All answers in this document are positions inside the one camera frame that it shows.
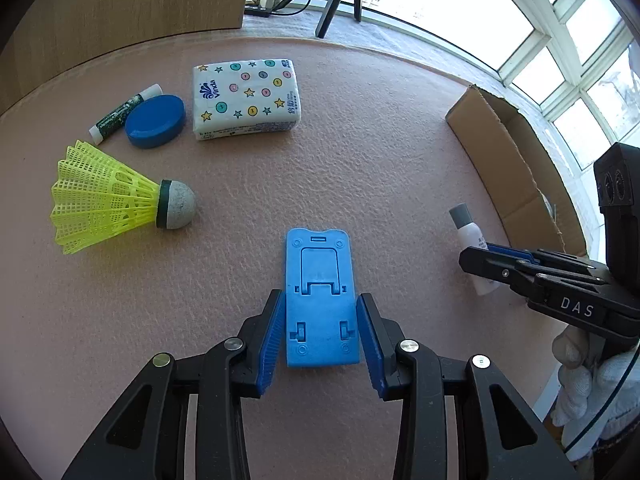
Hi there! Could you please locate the small pink lotion bottle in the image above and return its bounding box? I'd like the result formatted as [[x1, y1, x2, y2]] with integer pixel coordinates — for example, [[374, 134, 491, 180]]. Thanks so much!
[[449, 203, 500, 296]]

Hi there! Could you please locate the green white lip balm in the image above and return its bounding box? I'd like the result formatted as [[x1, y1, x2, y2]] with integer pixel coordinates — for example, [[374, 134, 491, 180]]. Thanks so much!
[[89, 84, 163, 145]]

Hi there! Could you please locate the brown cardboard box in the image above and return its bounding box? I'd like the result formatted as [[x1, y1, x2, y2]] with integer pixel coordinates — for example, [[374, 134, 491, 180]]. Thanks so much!
[[446, 86, 587, 257]]

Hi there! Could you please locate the yellow plastic shuttlecock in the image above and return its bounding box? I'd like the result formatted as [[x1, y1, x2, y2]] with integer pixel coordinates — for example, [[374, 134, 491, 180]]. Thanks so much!
[[50, 141, 196, 255]]

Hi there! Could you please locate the black cable remote control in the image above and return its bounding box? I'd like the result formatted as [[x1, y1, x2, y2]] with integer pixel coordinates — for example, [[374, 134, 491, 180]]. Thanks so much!
[[244, 6, 272, 18]]

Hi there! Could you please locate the round blue tin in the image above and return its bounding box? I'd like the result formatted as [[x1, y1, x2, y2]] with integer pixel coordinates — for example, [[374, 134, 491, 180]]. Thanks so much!
[[125, 94, 186, 150]]

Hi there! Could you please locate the white patterned tissue pack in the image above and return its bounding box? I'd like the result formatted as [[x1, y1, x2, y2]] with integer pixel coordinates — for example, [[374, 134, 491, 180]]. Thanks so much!
[[192, 58, 302, 141]]

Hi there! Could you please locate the blue plastic phone stand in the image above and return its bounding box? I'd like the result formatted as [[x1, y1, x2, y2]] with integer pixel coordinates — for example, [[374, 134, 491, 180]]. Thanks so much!
[[285, 228, 360, 367]]

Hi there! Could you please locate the light wooden board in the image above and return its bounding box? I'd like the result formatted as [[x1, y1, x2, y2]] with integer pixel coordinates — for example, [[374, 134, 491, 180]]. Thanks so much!
[[1, 0, 245, 110]]

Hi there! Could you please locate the pink blanket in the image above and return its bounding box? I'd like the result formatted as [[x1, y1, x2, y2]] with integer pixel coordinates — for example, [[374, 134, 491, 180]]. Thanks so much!
[[1, 37, 561, 479]]

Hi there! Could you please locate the right white gloved hand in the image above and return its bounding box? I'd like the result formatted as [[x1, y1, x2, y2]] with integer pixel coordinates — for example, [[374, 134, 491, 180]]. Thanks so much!
[[551, 326, 639, 462]]

